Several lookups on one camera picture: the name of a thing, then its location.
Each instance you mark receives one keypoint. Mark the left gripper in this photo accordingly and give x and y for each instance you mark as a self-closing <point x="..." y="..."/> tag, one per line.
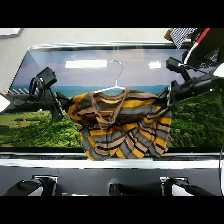
<point x="56" y="106"/>

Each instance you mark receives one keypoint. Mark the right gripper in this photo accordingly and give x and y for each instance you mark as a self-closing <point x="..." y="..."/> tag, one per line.
<point x="173" y="96"/>

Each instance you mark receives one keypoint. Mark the white clothes hanger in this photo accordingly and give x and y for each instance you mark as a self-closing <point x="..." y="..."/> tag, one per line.
<point x="110" y="89"/>

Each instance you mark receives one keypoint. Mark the orange grey striped sweater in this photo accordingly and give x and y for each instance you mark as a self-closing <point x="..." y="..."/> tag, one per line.
<point x="126" y="133"/>

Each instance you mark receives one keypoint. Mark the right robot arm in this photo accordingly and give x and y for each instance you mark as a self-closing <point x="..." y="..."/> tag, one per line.
<point x="203" y="83"/>

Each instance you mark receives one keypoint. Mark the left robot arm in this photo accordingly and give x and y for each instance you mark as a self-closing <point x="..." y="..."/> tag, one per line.
<point x="20" y="101"/>

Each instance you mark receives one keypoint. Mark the blue white checked garment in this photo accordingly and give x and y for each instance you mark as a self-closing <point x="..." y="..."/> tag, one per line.
<point x="181" y="35"/>

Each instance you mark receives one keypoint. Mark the black garment with red stripe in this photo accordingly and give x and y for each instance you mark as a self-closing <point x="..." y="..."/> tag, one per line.
<point x="210" y="43"/>

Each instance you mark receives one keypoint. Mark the silver frame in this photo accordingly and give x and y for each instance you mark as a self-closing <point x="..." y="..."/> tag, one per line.
<point x="110" y="163"/>

